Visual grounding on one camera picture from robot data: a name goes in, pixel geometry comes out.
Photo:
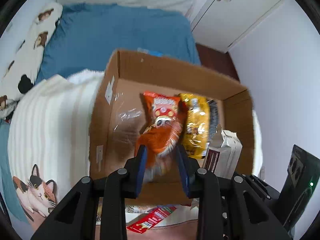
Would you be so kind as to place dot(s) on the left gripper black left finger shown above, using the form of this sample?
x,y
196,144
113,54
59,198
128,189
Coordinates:
x,y
75,216

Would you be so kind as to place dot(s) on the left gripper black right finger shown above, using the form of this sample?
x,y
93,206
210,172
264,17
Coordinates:
x,y
228,208

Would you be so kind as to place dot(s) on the orange snack bag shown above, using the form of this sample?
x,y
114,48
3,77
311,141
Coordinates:
x,y
167,115

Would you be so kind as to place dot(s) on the white paper snack bag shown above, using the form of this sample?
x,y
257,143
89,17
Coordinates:
x,y
223,153

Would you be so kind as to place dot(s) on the red long snack packet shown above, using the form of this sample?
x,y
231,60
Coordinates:
x,y
150,220

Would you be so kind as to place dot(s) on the striped cat print blanket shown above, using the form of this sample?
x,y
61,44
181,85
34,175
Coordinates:
x,y
49,132

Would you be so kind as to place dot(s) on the yellow black snack bag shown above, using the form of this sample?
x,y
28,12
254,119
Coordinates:
x,y
200,125

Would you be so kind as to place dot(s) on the cardboard milk carton box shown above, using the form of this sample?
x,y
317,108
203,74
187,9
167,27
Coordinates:
x,y
120,115

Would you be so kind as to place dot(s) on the white dog print pillow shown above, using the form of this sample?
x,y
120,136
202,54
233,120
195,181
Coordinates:
x,y
23,70

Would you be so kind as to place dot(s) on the blue bed sheet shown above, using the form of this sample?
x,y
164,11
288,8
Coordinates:
x,y
85,38

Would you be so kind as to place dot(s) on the white door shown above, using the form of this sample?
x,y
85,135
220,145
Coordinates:
x,y
221,24

